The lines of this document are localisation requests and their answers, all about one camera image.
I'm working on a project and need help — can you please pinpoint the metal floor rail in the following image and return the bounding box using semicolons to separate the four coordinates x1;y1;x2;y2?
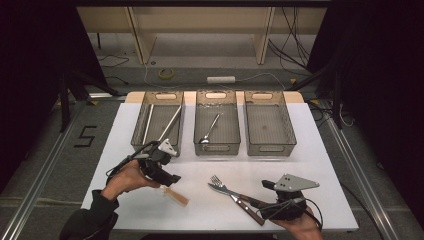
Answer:
0;99;88;240
319;111;401;240

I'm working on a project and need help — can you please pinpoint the brown-handled knife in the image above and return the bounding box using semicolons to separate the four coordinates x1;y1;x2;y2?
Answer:
209;174;267;227

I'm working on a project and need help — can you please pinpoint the white table cover sheet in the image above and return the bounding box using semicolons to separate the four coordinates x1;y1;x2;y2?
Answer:
73;102;359;233

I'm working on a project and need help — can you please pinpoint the metal spoon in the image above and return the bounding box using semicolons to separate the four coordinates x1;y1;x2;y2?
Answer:
198;112;224;145

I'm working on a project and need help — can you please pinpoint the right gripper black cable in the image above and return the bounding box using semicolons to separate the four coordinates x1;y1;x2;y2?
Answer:
259;197;325;232

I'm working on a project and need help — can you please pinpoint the black curtain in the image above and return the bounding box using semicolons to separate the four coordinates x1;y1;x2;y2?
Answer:
0;0;109;194
306;0;424;231

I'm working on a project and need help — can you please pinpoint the black cable bundle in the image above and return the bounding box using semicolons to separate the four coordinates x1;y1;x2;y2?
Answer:
267;6;313;72

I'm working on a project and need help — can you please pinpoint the beige wooden desk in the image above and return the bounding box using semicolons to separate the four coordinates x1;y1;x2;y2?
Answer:
75;5;328;66

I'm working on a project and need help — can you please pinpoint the person's right hand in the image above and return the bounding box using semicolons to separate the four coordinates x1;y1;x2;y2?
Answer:
271;207;324;240

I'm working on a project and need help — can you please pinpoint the translucent grey plastic bin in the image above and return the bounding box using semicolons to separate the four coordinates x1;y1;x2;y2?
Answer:
193;89;242;157
130;90;186;158
243;90;298;157

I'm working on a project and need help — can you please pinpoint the small light wooden fork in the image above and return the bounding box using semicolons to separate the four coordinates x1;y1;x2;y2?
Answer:
160;185;190;207

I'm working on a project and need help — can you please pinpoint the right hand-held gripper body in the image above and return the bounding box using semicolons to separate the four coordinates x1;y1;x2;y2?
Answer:
259;173;321;221

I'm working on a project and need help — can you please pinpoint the black metal stand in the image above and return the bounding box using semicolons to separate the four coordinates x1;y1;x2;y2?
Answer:
58;69;122;133
285;61;345;130

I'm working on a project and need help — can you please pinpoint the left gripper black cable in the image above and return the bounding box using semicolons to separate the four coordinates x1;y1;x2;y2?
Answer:
105;140;158;185

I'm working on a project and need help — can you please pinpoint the person's left hand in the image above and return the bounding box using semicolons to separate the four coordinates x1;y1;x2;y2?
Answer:
101;159;162;202

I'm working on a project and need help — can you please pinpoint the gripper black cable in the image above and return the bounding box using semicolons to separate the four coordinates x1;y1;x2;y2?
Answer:
105;140;158;185
259;197;325;232

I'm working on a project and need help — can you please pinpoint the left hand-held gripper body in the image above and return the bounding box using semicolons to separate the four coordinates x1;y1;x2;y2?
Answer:
138;138;178;185

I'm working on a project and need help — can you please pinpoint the yellow tape roll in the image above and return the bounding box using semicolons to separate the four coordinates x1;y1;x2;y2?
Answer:
157;67;176;81

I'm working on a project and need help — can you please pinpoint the white power strip cable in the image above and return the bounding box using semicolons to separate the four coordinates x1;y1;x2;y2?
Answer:
143;61;287;91

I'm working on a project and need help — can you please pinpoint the white power strip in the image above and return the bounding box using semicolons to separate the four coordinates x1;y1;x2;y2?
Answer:
206;75;237;85

